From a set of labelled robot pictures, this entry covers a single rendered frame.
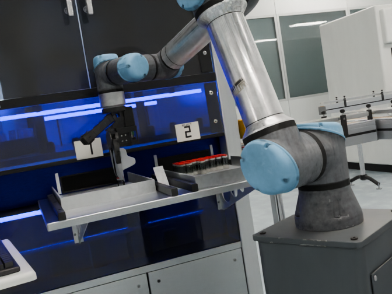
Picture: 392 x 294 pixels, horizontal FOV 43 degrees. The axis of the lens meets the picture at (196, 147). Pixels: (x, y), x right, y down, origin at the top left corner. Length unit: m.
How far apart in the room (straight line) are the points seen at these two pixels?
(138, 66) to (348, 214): 0.66
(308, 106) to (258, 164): 6.42
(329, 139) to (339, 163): 0.06
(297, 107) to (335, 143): 6.21
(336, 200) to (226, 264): 0.78
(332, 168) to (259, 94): 0.23
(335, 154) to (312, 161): 0.09
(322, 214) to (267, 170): 0.19
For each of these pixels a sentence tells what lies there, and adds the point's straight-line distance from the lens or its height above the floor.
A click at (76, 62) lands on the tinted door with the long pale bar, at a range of 1.65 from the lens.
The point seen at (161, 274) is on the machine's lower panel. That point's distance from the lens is 1.74.
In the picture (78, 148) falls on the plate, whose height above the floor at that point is 1.03.
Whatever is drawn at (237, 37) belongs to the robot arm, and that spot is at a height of 1.22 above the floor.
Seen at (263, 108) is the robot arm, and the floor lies 1.07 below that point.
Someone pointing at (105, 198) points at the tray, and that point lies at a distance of 1.38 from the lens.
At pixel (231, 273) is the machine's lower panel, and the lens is 1.83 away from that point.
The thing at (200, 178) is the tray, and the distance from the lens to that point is 1.33.
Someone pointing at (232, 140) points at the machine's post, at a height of 0.96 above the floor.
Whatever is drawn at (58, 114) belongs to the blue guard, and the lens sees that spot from 1.62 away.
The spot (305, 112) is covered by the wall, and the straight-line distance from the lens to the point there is 7.38.
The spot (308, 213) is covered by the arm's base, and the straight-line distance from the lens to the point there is 1.12.
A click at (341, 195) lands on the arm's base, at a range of 1.12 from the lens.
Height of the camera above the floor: 1.09
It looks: 4 degrees down
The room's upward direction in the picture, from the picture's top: 9 degrees counter-clockwise
